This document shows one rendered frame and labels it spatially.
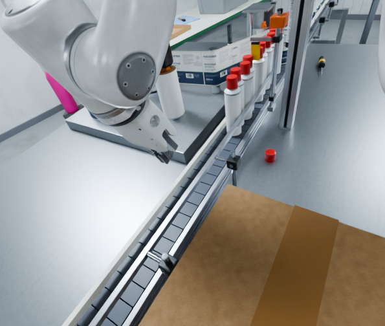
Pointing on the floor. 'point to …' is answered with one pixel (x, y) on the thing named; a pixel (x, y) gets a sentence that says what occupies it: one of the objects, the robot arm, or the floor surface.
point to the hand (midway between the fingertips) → (164, 152)
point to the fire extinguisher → (71, 107)
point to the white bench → (210, 24)
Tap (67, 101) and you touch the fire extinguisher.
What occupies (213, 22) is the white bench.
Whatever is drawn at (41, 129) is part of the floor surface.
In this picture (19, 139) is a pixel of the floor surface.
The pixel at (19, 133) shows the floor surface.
